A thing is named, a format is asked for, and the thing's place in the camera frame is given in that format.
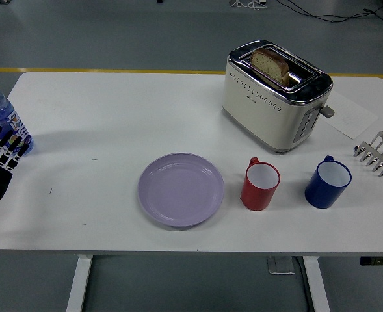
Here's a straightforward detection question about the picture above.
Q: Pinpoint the cream chrome toaster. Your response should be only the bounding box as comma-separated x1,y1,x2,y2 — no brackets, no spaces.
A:
221,39,336,155

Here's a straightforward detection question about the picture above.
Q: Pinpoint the silver metal toast rack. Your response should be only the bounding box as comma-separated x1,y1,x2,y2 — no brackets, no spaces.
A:
353,131,383,179

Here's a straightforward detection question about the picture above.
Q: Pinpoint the blue mug white inside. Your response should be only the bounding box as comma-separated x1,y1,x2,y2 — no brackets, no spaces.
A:
304,155,352,209

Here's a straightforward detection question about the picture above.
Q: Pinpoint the bread slice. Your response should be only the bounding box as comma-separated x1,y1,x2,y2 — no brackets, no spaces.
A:
250,48,290,86

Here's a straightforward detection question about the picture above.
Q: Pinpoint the black floor cable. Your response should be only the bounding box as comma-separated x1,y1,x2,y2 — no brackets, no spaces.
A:
277,0,383,25

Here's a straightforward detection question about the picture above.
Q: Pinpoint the purple round plate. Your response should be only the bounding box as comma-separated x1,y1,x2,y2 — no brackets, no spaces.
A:
137,152,226,228

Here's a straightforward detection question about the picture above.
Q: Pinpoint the white paper sheet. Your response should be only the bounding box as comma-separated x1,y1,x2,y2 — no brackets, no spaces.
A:
319,89,379,140

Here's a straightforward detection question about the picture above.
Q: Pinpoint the grey bracket under table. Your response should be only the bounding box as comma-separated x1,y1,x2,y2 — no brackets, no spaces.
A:
267,256,297,276

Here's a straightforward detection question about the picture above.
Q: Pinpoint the red mug white inside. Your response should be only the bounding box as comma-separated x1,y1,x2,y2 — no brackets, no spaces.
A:
240,157,281,212

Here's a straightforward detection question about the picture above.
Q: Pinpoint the grey cable under table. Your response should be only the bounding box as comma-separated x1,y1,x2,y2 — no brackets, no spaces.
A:
291,256,312,312

